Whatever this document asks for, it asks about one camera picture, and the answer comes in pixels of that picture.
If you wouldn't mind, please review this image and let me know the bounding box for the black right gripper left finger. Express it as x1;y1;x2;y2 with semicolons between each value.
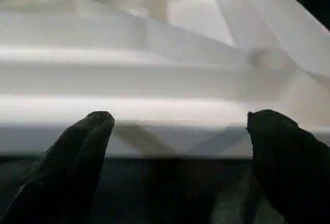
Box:
0;111;116;224

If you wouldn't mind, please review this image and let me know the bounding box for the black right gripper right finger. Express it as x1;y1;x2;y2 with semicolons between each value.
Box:
246;109;330;224

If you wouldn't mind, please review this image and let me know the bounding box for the white plastic table top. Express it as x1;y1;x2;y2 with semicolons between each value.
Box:
0;0;330;160

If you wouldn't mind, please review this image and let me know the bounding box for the black work mat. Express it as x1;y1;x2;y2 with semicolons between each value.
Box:
0;0;330;224

